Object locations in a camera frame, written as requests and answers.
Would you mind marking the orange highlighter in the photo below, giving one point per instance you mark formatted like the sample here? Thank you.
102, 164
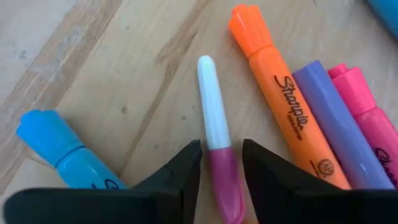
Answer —
280, 102

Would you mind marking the blue highlighter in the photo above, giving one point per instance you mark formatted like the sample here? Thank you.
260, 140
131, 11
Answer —
62, 149

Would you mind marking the pink highlighter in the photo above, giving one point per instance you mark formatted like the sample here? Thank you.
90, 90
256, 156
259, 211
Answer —
373, 124

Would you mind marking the blue marker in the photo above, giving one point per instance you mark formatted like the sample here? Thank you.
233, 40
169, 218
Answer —
387, 12

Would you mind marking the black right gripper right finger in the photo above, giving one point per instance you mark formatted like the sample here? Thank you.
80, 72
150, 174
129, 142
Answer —
280, 199

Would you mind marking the small white magenta marker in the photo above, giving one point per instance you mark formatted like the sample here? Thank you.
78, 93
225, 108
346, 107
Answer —
214, 118

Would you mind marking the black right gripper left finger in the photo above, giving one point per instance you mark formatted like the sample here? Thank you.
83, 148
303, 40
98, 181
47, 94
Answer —
168, 202

